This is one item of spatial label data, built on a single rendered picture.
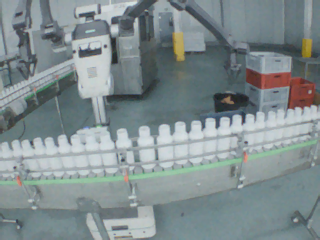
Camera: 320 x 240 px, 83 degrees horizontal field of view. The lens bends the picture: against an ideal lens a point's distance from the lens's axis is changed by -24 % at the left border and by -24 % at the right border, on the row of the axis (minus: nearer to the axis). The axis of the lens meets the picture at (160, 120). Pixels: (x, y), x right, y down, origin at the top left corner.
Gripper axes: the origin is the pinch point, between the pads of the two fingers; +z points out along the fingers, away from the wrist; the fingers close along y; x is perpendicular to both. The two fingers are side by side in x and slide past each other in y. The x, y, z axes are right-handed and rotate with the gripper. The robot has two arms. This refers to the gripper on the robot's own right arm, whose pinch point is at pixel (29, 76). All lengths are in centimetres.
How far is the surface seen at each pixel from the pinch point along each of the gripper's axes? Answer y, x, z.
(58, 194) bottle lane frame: 21, 7, 48
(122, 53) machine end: -355, 30, 45
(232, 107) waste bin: -125, 149, 80
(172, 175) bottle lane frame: 21, 57, 42
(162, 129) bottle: 17, 54, 23
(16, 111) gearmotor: -86, -65, 42
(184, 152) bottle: 18, 62, 34
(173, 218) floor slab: -39, 66, 140
